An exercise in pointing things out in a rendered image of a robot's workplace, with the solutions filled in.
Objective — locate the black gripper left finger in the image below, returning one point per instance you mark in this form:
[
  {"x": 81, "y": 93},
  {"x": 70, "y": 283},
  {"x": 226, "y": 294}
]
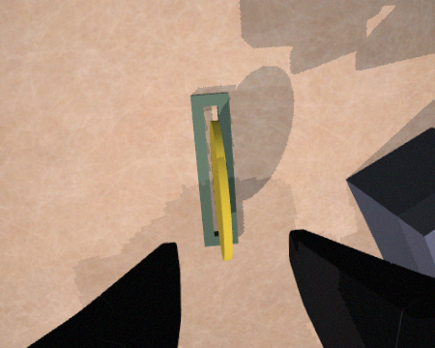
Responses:
[{"x": 143, "y": 309}]

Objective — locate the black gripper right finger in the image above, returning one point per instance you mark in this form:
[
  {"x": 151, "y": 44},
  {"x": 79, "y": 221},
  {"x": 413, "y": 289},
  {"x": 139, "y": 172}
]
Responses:
[{"x": 355, "y": 300}]

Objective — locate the gold coin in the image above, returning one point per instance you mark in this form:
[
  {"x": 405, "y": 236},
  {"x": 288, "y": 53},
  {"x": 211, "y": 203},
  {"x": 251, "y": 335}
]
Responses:
[{"x": 221, "y": 191}]

